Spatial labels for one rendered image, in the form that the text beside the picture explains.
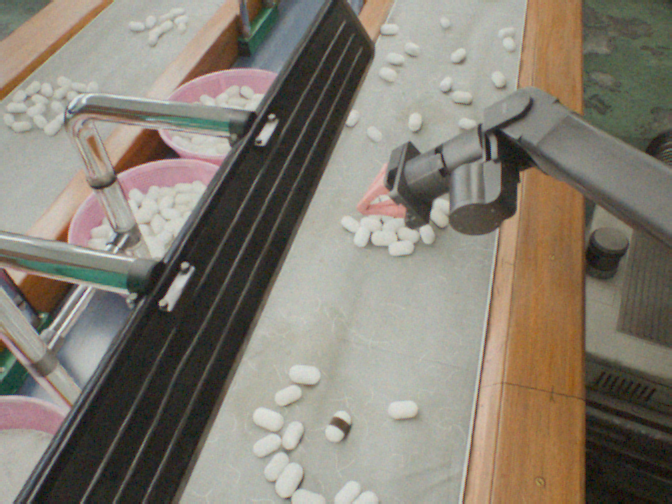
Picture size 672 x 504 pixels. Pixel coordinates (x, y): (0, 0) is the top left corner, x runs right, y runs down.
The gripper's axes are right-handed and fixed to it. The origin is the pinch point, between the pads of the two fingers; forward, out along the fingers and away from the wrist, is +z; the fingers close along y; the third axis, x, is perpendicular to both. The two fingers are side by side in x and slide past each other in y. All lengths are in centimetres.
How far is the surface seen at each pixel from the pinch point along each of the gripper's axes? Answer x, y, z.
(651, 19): 121, -237, -20
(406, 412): 11.6, 24.7, -3.2
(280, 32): -12, -72, 36
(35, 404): -16.1, 33.1, 28.5
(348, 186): 2.8, -12.8, 9.1
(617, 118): 107, -151, -2
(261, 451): 2.2, 32.5, 8.2
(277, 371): 2.3, 21.7, 10.4
